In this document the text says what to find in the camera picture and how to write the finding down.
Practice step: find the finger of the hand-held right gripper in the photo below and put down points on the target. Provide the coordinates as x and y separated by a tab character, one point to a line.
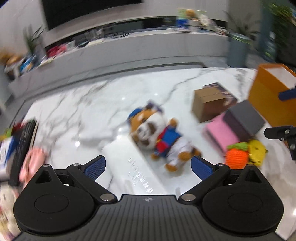
281	133
287	93

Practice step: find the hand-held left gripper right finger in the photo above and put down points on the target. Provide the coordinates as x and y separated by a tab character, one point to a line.
201	167

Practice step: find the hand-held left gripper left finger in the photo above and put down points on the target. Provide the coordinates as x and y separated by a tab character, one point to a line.
96	167

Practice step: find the orange crochet fruit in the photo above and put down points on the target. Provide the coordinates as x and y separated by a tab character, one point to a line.
236	157

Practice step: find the pink box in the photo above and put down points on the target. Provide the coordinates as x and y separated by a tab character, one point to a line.
219	134

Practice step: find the orange storage box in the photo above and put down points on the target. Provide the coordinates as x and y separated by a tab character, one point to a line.
270	92

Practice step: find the yellow crochet toy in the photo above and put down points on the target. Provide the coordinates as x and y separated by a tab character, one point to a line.
257	150

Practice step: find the grey box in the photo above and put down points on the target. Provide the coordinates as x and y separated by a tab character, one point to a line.
245	121

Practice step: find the brown plush dog toy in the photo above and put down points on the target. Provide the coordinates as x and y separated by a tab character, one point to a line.
159	136

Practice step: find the dark printed box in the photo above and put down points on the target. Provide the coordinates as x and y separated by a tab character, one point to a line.
225	96

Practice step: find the pink toy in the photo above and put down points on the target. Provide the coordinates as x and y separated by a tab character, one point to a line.
33	163

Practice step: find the brown cardboard box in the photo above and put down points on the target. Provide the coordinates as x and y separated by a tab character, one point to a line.
204	104

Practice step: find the grey planter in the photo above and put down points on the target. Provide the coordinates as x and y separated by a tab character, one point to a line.
238	52

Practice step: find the black keyboard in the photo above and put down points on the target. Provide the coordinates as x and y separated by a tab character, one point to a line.
23	150

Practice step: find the green spiky potted plant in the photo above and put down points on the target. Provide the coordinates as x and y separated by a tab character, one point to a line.
240	25

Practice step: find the white and blue box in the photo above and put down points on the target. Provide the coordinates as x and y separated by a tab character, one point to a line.
5	151

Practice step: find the white plush toy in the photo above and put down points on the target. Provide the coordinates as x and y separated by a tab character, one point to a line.
7	208

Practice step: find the grey media console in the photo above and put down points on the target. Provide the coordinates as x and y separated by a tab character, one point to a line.
111	51

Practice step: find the small brown teddy bear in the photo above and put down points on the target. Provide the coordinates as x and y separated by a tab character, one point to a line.
190	14

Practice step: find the tall green potted plant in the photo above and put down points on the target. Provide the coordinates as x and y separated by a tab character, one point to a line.
33	42

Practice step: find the black television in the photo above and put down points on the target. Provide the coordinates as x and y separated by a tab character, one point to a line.
87	11

